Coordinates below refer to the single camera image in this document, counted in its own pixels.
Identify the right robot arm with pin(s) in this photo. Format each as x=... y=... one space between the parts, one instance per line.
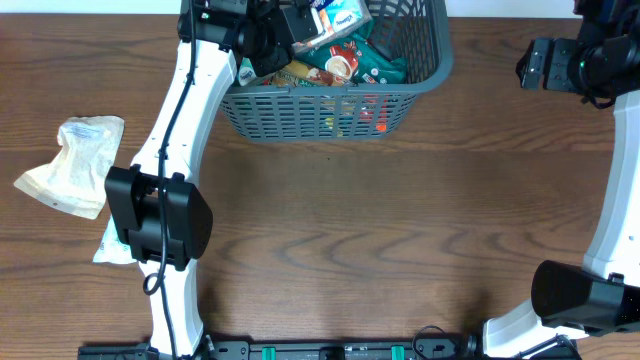
x=600 y=295

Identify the Kleenex tissue multipack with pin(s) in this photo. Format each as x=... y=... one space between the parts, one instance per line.
x=339 y=18

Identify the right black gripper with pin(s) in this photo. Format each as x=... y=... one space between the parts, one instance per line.
x=533 y=63

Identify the green Nescafe coffee bag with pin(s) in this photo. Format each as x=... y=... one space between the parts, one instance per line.
x=355 y=59

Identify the grey plastic basket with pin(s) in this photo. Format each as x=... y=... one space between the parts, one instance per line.
x=414 y=33

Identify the red spaghetti pasta pack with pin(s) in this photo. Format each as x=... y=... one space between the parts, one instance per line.
x=299 y=74

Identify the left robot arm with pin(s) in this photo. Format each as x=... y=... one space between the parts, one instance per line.
x=155 y=202

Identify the beige paper pouch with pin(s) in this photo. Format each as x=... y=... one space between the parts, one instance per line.
x=73 y=182

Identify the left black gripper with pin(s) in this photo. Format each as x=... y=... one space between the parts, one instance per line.
x=298 y=23

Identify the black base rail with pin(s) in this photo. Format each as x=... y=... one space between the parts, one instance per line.
x=429 y=347

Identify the small mint green packet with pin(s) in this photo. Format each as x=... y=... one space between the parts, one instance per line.
x=111 y=250

